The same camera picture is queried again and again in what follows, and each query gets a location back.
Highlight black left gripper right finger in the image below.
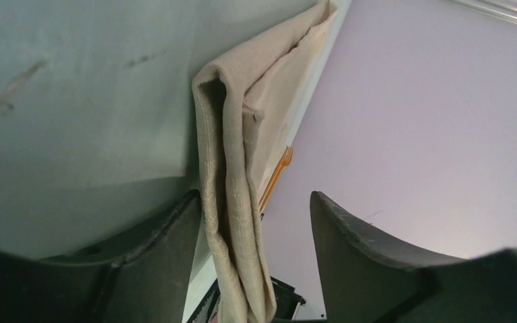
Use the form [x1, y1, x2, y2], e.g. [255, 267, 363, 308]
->
[310, 191, 517, 322]

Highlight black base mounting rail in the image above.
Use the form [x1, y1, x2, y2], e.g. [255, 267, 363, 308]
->
[186, 277, 327, 323]

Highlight orange plastic fork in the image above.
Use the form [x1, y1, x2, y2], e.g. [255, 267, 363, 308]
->
[259, 146, 294, 214]

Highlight beige cloth napkin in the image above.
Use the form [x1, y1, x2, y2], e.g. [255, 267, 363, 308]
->
[192, 1, 338, 322]

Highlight aluminium corner frame post right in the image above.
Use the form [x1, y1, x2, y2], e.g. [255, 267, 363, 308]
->
[450, 0, 517, 25]

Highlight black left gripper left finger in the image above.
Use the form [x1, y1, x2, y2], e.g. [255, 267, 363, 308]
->
[0, 190, 201, 322]

